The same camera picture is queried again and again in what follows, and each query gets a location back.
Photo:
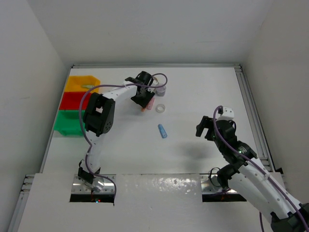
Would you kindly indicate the red plastic bin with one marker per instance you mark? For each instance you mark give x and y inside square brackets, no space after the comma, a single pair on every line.
[71,100]

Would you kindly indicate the small white tape roll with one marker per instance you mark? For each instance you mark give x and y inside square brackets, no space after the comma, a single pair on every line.
[160,108]

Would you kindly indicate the green plastic bin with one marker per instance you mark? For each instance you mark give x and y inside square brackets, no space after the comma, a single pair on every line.
[67,123]

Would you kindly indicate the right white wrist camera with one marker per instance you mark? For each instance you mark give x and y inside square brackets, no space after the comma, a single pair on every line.
[226,113]

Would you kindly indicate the green correction tape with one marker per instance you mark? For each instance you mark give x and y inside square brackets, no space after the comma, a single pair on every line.
[87,86]

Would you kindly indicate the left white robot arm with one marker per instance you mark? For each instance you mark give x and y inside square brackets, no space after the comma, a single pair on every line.
[98,118]

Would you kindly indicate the blue correction tape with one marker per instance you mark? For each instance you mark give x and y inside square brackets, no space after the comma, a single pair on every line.
[162,131]

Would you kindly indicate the metal base plate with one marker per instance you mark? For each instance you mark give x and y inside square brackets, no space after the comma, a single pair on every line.
[210,185]
[99,186]

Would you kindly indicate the clear jar purple contents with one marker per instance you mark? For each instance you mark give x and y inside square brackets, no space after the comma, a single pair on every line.
[160,90]

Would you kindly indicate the pink correction tape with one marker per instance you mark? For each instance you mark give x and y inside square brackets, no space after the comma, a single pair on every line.
[150,104]

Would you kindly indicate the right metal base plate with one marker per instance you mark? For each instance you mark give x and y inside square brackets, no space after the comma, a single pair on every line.
[210,185]

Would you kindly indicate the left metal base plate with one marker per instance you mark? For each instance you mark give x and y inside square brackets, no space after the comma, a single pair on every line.
[99,186]

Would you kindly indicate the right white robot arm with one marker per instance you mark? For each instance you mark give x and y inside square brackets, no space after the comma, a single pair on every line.
[246,175]

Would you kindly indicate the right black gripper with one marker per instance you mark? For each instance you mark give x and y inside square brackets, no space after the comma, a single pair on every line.
[205,123]

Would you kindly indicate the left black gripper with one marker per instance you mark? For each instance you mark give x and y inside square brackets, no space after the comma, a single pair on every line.
[143,103]

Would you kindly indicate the yellow plastic bin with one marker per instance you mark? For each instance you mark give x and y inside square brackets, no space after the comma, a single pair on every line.
[74,83]

